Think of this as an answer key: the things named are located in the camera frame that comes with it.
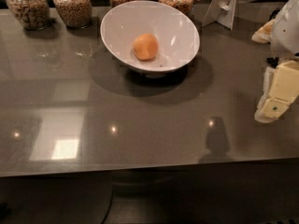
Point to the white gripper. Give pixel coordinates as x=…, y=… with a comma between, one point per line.
x=287, y=32

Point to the orange fruit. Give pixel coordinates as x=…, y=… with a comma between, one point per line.
x=145, y=47

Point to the white tilted bowl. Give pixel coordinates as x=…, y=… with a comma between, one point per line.
x=177, y=36

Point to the white card stand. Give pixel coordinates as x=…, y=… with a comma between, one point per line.
x=222, y=12

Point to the glass jar of grains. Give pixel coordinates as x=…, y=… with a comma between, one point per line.
x=74, y=13

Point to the glass jar of nuts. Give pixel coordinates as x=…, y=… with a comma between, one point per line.
x=31, y=14

